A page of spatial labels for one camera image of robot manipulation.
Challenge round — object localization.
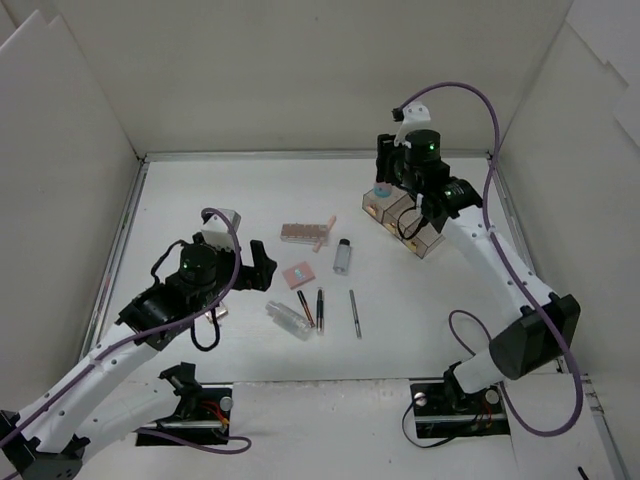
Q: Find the clear bottle black cap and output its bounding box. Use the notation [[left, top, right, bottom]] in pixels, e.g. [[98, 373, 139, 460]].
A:
[[333, 238, 351, 275]]

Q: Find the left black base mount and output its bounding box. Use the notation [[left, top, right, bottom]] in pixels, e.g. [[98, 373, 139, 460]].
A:
[[135, 362, 233, 447]]

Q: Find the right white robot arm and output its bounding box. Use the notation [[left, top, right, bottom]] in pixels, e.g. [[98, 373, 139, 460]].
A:
[[376, 129, 581, 412]]

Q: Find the red lip gloss tube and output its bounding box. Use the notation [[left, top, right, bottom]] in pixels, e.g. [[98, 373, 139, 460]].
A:
[[296, 290, 316, 328]]

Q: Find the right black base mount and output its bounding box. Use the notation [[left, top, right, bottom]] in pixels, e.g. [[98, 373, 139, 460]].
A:
[[400, 372, 511, 450]]

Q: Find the clear three-drawer organizer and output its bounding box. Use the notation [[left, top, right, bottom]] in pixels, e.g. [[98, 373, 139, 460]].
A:
[[361, 187, 444, 259]]

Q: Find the pink concealer tube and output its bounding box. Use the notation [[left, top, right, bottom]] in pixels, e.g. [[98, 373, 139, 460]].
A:
[[312, 215, 337, 253]]

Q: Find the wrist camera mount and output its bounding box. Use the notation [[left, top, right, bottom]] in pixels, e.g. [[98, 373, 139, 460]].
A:
[[392, 101, 431, 146], [201, 209, 241, 252]]

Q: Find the white pink teal bottle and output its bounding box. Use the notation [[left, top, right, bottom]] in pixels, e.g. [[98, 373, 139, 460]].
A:
[[373, 182, 393, 199]]

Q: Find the houndstooth eyeliner pen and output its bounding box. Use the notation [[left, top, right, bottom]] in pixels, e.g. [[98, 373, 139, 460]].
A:
[[349, 289, 362, 340]]

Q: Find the brown eyeshadow palette clear case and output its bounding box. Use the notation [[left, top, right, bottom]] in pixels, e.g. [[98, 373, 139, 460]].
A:
[[280, 223, 326, 245]]

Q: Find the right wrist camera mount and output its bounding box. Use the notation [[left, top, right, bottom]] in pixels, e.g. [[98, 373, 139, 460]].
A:
[[392, 101, 431, 146]]

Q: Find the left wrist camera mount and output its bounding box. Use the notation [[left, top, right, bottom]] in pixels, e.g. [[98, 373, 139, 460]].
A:
[[201, 209, 241, 252]]

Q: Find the pink square compact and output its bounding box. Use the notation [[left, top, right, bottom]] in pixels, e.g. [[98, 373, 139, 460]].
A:
[[282, 261, 316, 290]]

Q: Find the dark teal lipstick crayon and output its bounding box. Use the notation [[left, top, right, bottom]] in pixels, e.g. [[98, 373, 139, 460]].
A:
[[316, 288, 325, 334]]

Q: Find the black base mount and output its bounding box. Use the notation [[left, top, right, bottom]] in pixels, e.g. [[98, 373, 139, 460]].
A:
[[135, 362, 233, 447], [400, 372, 511, 450]]

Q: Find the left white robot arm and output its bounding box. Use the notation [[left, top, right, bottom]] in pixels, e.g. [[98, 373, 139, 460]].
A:
[[1, 237, 277, 479]]

